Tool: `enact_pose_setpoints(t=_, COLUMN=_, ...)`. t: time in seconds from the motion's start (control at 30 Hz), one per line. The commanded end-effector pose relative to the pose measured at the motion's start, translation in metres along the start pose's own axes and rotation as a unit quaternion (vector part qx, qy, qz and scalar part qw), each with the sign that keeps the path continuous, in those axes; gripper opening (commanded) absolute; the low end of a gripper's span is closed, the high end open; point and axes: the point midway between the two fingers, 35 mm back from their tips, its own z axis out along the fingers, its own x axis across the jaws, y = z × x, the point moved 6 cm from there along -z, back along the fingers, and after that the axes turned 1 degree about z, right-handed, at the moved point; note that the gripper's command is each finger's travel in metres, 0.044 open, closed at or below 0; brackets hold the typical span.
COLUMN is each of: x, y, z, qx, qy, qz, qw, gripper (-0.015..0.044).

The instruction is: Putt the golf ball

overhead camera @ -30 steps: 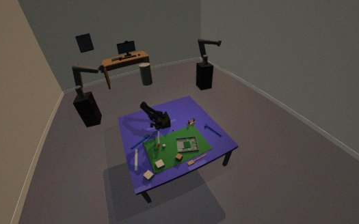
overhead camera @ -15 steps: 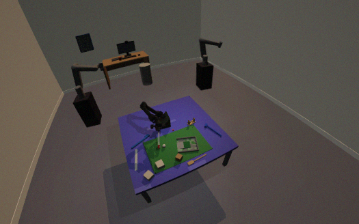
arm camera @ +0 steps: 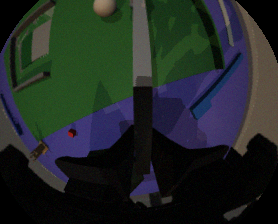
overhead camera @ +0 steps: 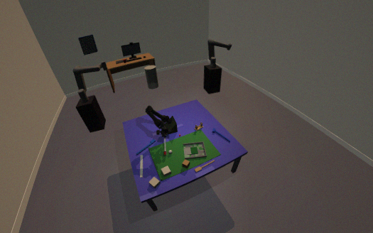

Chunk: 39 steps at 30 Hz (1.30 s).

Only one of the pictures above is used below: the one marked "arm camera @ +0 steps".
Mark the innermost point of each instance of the cream golf ball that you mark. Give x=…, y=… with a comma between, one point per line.
x=104, y=7

